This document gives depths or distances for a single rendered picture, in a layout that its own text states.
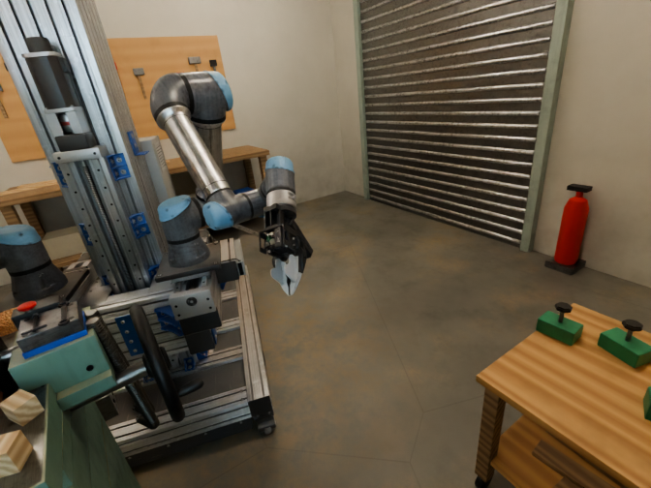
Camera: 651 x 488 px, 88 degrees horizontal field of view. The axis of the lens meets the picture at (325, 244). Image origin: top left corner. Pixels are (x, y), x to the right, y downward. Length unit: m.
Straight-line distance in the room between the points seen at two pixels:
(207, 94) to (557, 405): 1.29
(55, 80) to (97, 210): 0.42
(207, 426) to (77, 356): 0.90
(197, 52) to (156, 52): 0.38
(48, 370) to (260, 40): 3.90
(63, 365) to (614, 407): 1.28
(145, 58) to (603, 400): 3.97
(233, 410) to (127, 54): 3.29
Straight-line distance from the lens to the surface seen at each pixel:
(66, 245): 3.71
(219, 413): 1.58
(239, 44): 4.25
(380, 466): 1.59
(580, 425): 1.15
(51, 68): 1.39
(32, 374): 0.85
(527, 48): 2.99
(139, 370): 0.91
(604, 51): 2.82
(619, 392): 1.27
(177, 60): 4.04
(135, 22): 4.06
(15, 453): 0.72
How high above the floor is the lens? 1.35
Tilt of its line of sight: 24 degrees down
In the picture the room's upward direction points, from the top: 7 degrees counter-clockwise
